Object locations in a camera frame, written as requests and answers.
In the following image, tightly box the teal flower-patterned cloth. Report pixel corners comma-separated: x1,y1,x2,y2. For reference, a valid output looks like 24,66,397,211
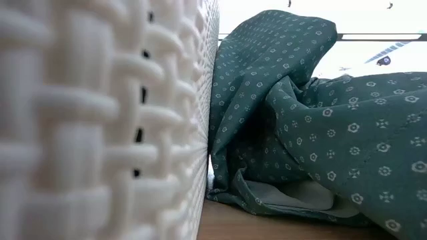
206,9,427,240

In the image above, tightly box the white woven plastic basket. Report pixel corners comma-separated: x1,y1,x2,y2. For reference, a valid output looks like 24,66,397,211
0,0,221,240

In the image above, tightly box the long ceiling ventilation duct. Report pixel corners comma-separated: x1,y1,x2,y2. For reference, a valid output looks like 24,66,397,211
364,41,412,64

